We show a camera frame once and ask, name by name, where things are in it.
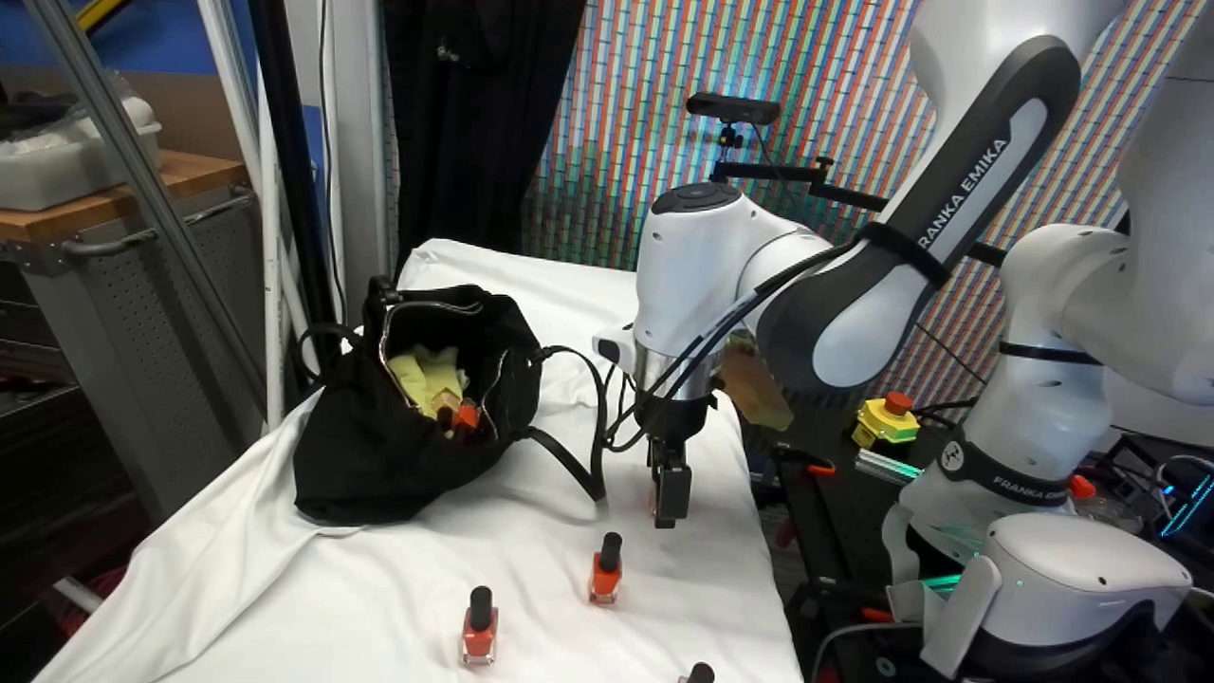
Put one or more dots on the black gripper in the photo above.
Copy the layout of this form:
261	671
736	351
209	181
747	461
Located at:
678	429

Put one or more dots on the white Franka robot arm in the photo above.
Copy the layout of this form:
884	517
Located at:
1139	317

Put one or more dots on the pale pink nail polish bottle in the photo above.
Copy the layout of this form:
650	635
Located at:
698	671

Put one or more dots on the yellow emergency stop button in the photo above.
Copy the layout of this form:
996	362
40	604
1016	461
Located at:
884	424

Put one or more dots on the yellow cloth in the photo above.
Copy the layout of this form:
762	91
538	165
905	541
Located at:
423	381

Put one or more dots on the white rounded machine housing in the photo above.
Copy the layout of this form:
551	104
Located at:
1074	571

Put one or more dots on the white tablecloth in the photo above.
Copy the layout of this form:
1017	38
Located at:
252	593

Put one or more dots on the black vertical pole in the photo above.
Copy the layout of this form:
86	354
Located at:
291	191

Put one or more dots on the grey cabinet with wooden top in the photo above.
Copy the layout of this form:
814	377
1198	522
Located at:
128	327

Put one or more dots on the white plastic bin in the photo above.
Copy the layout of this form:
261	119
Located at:
64	165

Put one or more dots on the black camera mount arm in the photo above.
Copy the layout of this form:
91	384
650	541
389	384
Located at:
784	173

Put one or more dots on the black stereo camera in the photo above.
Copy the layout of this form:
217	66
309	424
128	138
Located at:
734	109

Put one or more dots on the aluminium frame post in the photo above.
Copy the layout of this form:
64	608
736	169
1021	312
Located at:
128	165

